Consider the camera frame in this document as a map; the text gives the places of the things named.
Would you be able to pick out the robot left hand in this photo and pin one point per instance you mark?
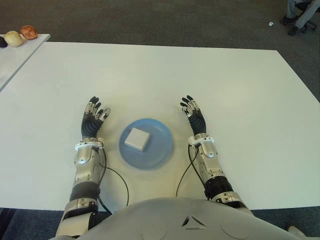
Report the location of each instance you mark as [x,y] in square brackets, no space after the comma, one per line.
[90,125]

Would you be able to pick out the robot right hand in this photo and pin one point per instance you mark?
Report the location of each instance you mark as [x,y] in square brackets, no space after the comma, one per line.
[197,123]

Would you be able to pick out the white napkin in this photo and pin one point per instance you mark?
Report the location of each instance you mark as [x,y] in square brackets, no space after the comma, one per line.
[137,138]

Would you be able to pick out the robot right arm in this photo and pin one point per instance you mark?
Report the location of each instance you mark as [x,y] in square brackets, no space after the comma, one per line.
[212,165]

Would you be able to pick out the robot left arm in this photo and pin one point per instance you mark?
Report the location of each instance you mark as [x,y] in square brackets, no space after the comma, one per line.
[85,165]

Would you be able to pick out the blue round plate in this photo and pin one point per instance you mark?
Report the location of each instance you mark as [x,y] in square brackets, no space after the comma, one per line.
[160,147]

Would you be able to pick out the white side table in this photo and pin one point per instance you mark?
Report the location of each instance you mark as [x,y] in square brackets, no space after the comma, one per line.
[20,60]

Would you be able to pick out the grey robot torso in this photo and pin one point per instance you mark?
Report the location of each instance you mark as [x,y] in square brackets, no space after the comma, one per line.
[175,222]

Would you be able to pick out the reddish brown bread roll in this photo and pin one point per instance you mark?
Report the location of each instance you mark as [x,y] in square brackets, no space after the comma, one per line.
[28,32]

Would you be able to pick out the pale beige bread roll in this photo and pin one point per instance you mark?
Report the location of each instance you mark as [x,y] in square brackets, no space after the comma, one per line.
[13,38]

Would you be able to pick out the small black object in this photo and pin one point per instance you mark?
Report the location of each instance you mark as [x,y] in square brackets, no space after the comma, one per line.
[3,42]

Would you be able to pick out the white shoe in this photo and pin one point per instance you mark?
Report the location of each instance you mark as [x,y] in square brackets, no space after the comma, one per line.
[296,231]

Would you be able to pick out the seated person in jeans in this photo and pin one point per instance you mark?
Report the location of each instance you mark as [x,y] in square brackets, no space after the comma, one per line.
[303,15]

